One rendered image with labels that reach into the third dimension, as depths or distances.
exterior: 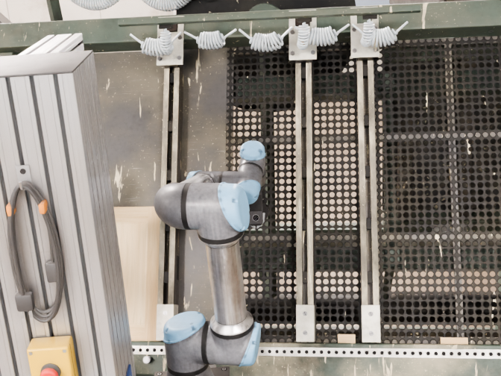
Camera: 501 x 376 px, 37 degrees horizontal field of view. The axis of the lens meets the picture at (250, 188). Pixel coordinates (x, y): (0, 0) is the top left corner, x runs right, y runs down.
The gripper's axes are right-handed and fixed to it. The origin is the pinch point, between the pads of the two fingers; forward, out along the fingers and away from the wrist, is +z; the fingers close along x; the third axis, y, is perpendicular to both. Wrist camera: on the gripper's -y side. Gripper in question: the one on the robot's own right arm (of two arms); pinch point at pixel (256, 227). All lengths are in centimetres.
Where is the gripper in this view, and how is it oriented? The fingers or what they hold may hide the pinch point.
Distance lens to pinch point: 246.8
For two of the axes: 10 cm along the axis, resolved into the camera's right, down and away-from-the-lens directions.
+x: -10.0, 0.7, -0.2
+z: 0.3, 6.8, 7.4
